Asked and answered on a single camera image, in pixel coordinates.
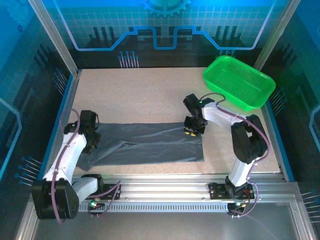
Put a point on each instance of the grey t-shirt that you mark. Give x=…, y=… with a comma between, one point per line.
x=150, y=145

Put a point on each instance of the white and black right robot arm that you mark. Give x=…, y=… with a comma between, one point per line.
x=243, y=150

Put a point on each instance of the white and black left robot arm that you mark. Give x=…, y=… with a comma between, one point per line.
x=62, y=175

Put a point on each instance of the green plastic basket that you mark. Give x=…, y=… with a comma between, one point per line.
x=240, y=83

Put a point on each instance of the aluminium mounting rail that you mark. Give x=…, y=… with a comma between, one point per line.
x=162, y=186

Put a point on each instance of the aluminium frame post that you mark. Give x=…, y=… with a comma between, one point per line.
x=56, y=37
x=273, y=37

